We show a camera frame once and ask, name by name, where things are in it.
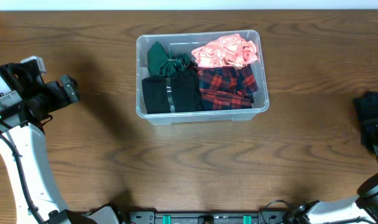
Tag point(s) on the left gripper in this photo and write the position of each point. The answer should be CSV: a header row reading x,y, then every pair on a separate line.
x,y
69,89

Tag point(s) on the dark green garment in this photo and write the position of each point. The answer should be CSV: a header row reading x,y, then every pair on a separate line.
x,y
165,64

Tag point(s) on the black garment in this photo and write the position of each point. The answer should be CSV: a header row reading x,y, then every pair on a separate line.
x,y
176,94

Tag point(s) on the red plaid flannel shirt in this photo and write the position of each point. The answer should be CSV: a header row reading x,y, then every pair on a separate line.
x,y
226,88

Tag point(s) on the pink garment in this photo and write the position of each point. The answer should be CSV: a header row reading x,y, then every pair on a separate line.
x,y
226,51

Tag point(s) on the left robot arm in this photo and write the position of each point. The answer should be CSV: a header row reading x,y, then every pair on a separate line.
x,y
26,104

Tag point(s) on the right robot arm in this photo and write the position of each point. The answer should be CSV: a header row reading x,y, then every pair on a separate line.
x,y
335,165

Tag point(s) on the clear plastic storage container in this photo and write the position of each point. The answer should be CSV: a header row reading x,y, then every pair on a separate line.
x,y
185,43

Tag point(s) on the dark navy garment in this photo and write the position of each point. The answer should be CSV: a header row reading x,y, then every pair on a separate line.
x,y
366,107

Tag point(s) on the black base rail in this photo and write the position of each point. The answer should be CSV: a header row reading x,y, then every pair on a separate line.
x,y
154,217

